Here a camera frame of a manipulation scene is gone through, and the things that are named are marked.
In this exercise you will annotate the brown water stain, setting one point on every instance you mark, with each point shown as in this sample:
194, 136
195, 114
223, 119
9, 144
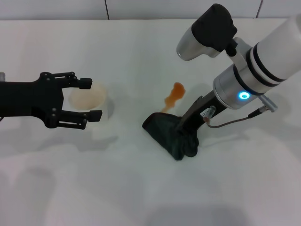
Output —
176, 93

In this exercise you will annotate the white paper cup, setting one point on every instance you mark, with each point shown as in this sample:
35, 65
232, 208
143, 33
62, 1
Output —
94, 94

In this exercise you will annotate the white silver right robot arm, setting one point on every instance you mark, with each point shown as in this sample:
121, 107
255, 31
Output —
270, 58

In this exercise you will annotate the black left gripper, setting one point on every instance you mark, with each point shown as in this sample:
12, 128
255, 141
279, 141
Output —
28, 99

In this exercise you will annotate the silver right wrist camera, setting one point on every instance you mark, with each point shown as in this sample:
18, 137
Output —
211, 28

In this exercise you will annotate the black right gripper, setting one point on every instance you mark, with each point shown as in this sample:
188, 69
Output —
207, 108

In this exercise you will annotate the dark blue rag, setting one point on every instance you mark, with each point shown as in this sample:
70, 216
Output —
164, 131

